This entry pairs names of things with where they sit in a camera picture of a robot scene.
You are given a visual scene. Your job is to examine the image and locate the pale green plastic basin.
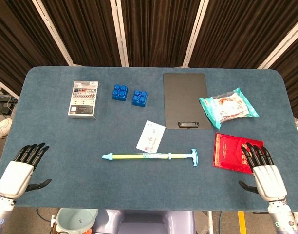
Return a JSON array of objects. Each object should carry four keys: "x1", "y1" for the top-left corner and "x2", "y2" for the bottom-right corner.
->
[{"x1": 56, "y1": 208, "x2": 99, "y2": 234}]

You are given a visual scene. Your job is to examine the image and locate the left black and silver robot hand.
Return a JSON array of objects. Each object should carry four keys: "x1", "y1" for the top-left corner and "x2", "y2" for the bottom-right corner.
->
[{"x1": 0, "y1": 142, "x2": 53, "y2": 199}]

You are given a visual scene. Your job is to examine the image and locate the blue four-stud building block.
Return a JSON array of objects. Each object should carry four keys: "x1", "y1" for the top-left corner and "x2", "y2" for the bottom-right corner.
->
[
  {"x1": 112, "y1": 83, "x2": 129, "y2": 101},
  {"x1": 131, "y1": 89, "x2": 149, "y2": 107}
]

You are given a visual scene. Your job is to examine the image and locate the silver printed box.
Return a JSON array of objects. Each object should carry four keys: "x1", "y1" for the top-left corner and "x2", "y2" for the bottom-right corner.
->
[{"x1": 67, "y1": 80, "x2": 100, "y2": 120}]

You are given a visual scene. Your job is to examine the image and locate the white printed card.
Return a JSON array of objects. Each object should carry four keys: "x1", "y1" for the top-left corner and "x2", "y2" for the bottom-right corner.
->
[{"x1": 136, "y1": 120, "x2": 166, "y2": 153}]

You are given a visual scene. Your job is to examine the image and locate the red gold-printed envelope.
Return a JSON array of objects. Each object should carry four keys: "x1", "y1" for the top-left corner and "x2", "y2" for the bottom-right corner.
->
[{"x1": 213, "y1": 132, "x2": 264, "y2": 175}]

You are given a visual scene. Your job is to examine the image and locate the dark brown white-framed screen panel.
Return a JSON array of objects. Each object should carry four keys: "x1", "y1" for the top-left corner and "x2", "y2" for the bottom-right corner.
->
[
  {"x1": 0, "y1": 0, "x2": 73, "y2": 97},
  {"x1": 110, "y1": 0, "x2": 209, "y2": 68},
  {"x1": 257, "y1": 14, "x2": 298, "y2": 127},
  {"x1": 183, "y1": 0, "x2": 298, "y2": 70},
  {"x1": 32, "y1": 0, "x2": 129, "y2": 68}
]

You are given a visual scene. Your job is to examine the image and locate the large blue and yellow syringe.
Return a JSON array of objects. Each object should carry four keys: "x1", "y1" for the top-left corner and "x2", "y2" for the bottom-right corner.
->
[{"x1": 102, "y1": 148, "x2": 199, "y2": 168}]

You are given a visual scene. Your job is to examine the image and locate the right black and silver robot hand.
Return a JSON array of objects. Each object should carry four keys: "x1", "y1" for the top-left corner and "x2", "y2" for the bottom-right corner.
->
[{"x1": 238, "y1": 142, "x2": 288, "y2": 202}]

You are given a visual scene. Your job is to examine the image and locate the teal snack packet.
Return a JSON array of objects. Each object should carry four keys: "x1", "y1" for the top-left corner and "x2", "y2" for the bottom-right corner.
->
[{"x1": 199, "y1": 87, "x2": 259, "y2": 130}]

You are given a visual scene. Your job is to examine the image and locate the floor cable bundle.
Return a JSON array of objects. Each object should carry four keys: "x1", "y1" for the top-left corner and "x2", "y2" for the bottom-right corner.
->
[{"x1": 0, "y1": 82, "x2": 19, "y2": 116}]

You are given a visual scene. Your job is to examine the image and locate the blue felt table cover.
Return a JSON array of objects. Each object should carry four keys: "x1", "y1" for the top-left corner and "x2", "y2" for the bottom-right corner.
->
[{"x1": 0, "y1": 66, "x2": 298, "y2": 212}]

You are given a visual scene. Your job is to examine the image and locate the lilac grey robot base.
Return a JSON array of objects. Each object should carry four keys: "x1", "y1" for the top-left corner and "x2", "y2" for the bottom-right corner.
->
[{"x1": 95, "y1": 209, "x2": 196, "y2": 234}]

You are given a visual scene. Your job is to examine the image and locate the white shoe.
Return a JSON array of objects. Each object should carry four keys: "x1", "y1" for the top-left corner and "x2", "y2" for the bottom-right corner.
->
[{"x1": 0, "y1": 118, "x2": 13, "y2": 139}]

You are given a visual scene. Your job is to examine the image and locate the black clipboard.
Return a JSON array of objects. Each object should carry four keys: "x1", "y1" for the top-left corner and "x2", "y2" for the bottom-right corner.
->
[{"x1": 163, "y1": 73, "x2": 212, "y2": 130}]

